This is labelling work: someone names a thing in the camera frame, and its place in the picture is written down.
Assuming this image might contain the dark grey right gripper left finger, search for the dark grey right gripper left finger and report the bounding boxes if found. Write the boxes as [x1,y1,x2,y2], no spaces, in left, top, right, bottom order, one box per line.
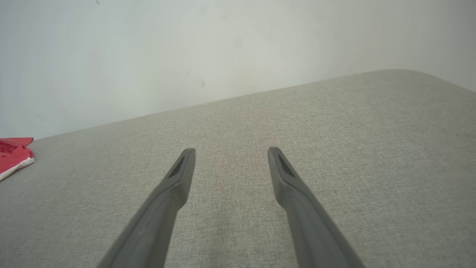
[97,148,196,268]

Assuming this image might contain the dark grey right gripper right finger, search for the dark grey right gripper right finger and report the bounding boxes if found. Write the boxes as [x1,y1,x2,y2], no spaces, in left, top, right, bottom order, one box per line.
[268,146,367,268]

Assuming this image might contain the red shorts white waistband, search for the red shorts white waistband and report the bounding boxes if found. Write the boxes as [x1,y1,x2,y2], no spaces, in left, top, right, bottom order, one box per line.
[0,137,35,182]

